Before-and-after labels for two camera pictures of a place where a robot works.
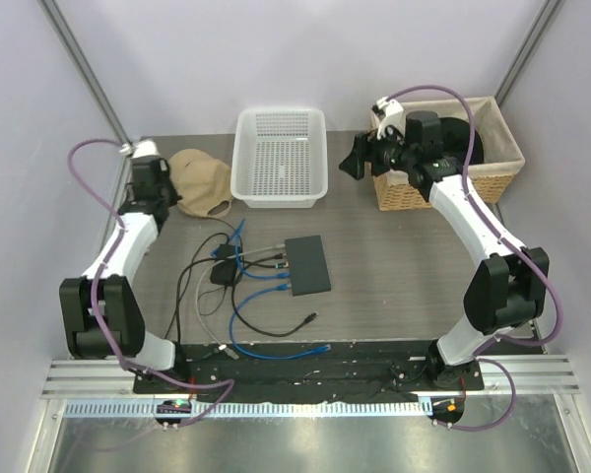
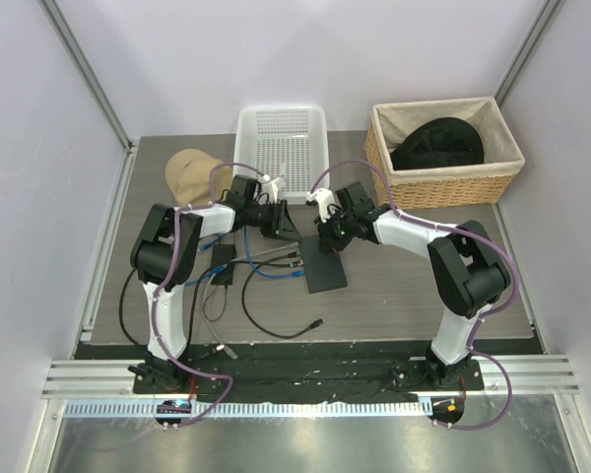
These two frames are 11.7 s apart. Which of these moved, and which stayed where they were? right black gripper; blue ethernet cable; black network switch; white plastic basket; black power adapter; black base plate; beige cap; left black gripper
Moved: black network switch; right black gripper; left black gripper; blue ethernet cable
Stayed: black power adapter; black base plate; white plastic basket; beige cap
